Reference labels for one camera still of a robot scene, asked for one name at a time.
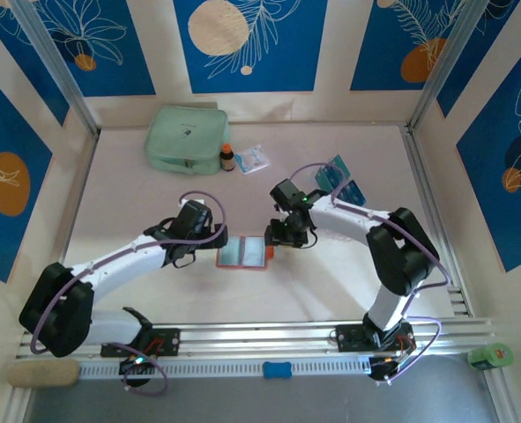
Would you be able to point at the blue credit card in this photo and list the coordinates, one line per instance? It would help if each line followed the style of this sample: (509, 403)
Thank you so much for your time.
(231, 252)
(254, 252)

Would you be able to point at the orange card holder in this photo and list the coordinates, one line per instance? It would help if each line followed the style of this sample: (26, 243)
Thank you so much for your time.
(242, 267)

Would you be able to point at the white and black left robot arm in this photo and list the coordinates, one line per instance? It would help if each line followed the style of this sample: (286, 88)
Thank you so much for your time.
(55, 313)

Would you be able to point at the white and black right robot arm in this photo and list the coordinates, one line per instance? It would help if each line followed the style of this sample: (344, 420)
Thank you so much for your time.
(403, 251)

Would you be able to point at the white and blue sachet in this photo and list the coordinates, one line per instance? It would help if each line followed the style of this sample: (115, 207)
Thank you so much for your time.
(252, 159)

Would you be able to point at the brown bottle orange cap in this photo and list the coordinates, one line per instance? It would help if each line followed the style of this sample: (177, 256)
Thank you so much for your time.
(227, 159)

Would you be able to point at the mint green zip pouch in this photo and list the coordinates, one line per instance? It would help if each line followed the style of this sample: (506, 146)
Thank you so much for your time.
(185, 134)

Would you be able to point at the blue bone-shaped clip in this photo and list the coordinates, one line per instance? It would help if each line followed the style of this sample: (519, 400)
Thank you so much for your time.
(277, 370)

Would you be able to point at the black controller board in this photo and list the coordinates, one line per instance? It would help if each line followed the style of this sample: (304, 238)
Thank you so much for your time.
(388, 365)
(134, 363)

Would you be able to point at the beige foam block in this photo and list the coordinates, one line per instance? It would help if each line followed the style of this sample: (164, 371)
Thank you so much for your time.
(44, 373)

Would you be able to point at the green tape roll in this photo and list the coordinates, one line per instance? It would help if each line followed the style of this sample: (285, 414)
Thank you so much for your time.
(489, 356)

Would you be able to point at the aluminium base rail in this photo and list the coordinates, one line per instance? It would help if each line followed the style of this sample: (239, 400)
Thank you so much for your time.
(260, 335)

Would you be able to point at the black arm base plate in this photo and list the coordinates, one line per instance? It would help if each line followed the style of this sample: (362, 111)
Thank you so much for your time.
(352, 337)
(167, 341)

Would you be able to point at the aluminium table edge rail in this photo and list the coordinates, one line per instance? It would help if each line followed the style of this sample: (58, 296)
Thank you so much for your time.
(433, 198)
(80, 189)

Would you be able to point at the small slotted aluminium bracket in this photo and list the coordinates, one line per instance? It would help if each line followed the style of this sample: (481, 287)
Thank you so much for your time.
(458, 304)

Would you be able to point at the aluminium frame post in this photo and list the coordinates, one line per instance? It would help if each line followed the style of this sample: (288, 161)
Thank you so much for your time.
(53, 66)
(449, 66)

